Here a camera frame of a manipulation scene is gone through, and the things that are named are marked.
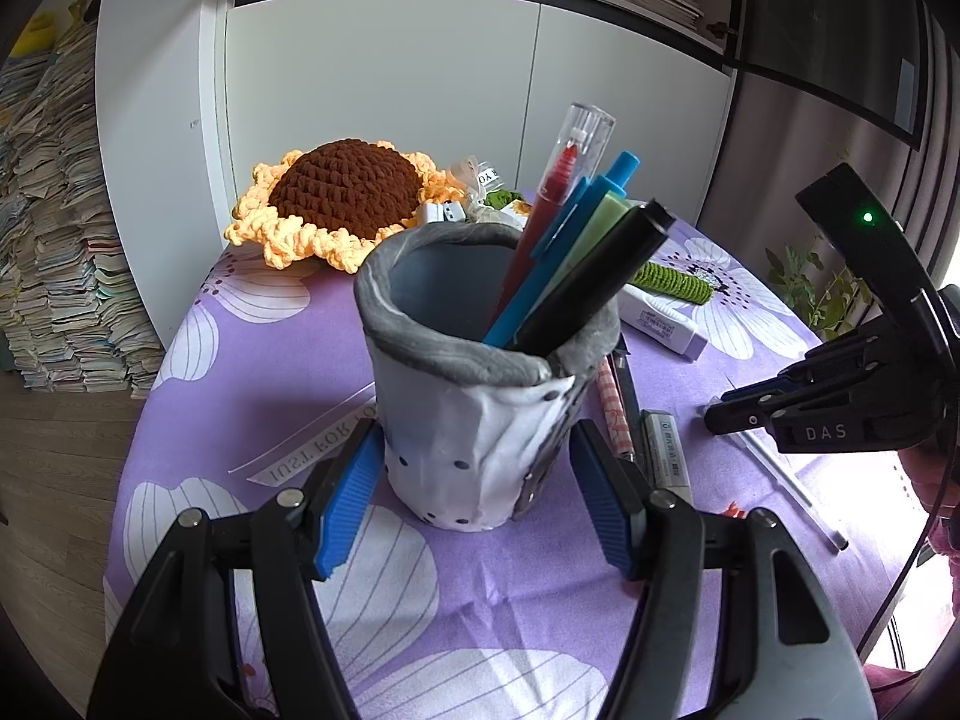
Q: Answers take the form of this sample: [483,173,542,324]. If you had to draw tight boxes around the stack of books on floor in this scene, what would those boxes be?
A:
[2,21,163,400]

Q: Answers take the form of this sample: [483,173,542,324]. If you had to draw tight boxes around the crochet sunflower with green stem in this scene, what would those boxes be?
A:
[223,136,713,308]

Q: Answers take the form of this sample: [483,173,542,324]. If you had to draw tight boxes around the blue pen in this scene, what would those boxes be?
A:
[483,151,640,349]

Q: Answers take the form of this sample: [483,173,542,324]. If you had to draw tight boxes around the person's right hand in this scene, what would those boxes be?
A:
[864,439,958,718]

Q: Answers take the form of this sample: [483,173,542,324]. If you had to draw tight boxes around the pink striped curtain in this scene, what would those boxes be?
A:
[839,5,958,286]

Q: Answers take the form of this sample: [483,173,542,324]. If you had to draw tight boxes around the clear translucent pen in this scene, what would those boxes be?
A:
[726,433,850,553]

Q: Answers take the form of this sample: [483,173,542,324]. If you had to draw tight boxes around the white bookshelf cabinet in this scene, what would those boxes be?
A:
[94,0,732,340]

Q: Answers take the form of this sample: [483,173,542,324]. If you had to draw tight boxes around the green potted plant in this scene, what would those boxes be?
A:
[765,229,874,341]

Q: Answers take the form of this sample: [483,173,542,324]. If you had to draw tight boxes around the white correction tape dispenser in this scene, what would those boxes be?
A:
[617,284,708,362]

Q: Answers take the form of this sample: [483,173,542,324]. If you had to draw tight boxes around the black marker pen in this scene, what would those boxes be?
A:
[506,200,675,358]

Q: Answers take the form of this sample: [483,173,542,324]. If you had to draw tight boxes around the light green pen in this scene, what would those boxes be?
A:
[527,192,631,310]

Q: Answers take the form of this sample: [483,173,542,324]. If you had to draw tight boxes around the red gel pen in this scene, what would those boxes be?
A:
[491,103,615,320]

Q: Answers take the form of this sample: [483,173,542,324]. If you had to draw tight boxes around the purple floral tablecloth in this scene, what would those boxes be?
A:
[104,224,926,718]

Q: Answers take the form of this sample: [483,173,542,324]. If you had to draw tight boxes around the grey white fabric pen holder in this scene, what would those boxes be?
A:
[353,223,620,532]

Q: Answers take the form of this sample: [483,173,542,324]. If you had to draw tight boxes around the pink checkered pen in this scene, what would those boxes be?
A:
[597,359,635,461]

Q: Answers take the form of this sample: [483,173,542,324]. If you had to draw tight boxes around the black slim pen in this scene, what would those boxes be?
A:
[612,335,654,483]

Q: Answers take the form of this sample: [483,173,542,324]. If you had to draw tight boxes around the white eraser with grey sleeve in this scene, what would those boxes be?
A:
[641,411,693,504]

